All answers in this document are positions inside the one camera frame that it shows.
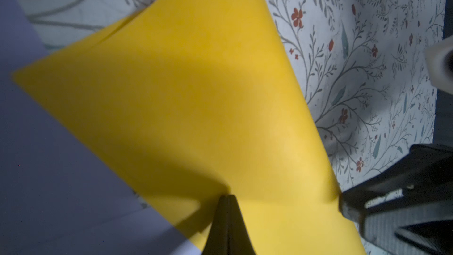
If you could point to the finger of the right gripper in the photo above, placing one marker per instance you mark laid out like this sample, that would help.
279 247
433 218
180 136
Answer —
408 208

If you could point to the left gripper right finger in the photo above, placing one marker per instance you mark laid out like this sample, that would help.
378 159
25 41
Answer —
238 242

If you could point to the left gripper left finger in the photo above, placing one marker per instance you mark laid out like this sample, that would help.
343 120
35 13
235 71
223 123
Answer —
217 241

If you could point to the yellow rectangular paper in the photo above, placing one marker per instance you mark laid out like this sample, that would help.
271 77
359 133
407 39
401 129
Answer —
192 100

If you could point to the purple paper sheet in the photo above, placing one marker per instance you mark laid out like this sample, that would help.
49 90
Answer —
57 198

